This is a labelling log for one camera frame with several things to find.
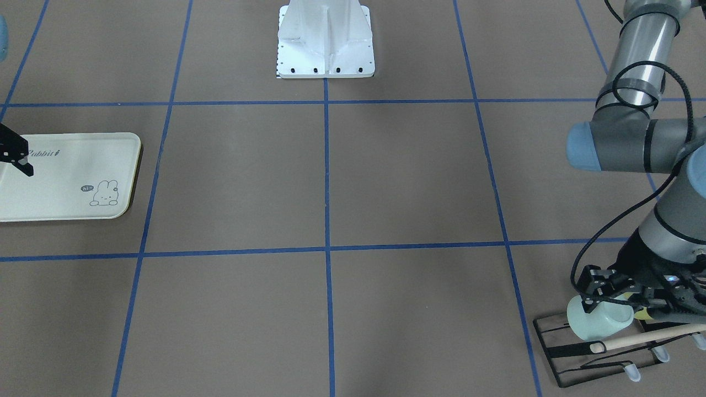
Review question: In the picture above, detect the black wire cup rack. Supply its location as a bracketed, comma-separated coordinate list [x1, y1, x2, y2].
[533, 313, 704, 389]

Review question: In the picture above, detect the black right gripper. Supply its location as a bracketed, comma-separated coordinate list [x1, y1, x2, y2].
[1, 124, 34, 178]

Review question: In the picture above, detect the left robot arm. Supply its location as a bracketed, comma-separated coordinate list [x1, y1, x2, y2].
[566, 1, 705, 324]

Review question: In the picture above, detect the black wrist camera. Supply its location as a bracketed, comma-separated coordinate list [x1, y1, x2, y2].
[577, 265, 640, 300]

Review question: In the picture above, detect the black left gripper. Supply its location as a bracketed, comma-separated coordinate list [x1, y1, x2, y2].
[579, 231, 705, 324]

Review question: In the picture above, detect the cream rabbit tray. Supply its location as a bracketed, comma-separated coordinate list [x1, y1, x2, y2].
[1, 132, 143, 223]

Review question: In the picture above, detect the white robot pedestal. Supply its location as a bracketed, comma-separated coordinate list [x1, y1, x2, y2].
[276, 1, 376, 79]

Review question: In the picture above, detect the green plastic cup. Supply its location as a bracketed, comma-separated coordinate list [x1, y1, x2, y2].
[566, 296, 634, 341]

